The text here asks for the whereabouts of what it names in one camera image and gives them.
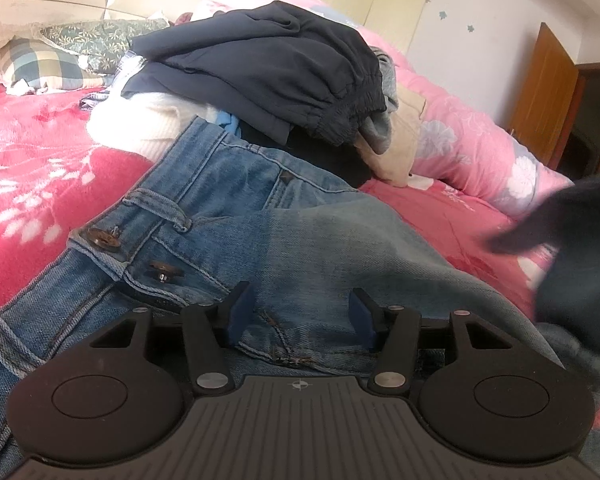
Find light blue garment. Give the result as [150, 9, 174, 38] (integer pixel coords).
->
[215, 110, 243, 136]

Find green floral pillow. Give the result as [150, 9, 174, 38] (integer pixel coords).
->
[40, 18, 171, 73]

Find dark navy pants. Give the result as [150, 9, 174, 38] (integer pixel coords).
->
[121, 1, 387, 147]

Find black garment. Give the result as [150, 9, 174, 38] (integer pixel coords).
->
[240, 125, 376, 186]

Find plaid pillow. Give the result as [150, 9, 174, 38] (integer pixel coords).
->
[0, 35, 111, 96]

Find cream wardrobe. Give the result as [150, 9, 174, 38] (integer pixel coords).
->
[277, 0, 433, 56]

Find white fuzzy garment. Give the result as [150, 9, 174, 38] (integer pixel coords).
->
[87, 91, 216, 161]

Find grey garment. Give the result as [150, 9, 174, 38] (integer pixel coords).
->
[360, 46, 400, 153]

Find blue denim jeans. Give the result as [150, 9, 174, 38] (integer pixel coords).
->
[0, 115, 571, 466]

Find brown wooden door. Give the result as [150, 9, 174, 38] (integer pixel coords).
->
[510, 22, 581, 171]

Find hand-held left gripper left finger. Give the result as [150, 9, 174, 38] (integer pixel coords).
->
[90, 282, 254, 394]

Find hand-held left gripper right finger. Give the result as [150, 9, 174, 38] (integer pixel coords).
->
[349, 287, 515, 395]

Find dark grey cloth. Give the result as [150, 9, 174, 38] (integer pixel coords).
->
[487, 174, 600, 393]

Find blue checked shirt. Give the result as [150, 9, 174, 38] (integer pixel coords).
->
[79, 52, 148, 111]

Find beige pants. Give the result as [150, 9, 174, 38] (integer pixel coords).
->
[355, 82, 427, 188]

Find red floral blanket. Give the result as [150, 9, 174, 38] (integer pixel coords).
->
[0, 74, 600, 431]

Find pink floral rolled quilt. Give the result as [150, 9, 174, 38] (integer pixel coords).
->
[190, 0, 576, 221]

